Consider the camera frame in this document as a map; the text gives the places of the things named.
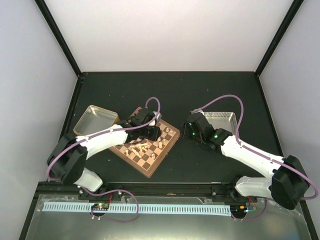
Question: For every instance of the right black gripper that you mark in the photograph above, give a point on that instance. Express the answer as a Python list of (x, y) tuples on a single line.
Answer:
[(185, 130)]

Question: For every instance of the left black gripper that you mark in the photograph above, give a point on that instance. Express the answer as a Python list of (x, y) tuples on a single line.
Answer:
[(154, 136)]

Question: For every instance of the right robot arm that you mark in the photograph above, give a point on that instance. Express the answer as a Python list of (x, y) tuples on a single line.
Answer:
[(283, 178)]

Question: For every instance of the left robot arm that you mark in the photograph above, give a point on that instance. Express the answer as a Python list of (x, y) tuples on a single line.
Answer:
[(68, 159)]

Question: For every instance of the white chess rook corner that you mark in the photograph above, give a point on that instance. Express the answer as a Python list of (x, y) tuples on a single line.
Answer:
[(164, 141)]

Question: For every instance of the white chess pieces pile lower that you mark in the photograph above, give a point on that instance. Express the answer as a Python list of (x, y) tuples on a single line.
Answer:
[(137, 149)]

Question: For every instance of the wooden chess board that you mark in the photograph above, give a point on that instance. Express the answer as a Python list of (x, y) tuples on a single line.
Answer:
[(147, 165)]

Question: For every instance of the small circuit board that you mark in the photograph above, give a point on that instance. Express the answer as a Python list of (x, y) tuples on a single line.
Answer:
[(100, 207)]

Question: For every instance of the gold metal tin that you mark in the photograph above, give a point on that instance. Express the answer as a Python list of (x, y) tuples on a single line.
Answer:
[(95, 119)]

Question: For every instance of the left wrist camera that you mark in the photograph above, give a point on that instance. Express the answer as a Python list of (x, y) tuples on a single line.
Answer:
[(157, 117)]

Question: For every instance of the black front rail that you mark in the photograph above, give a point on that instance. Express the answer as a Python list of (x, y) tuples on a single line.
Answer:
[(218, 192)]

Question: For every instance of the light blue cable duct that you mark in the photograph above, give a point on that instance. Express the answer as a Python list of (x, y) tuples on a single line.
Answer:
[(130, 208)]

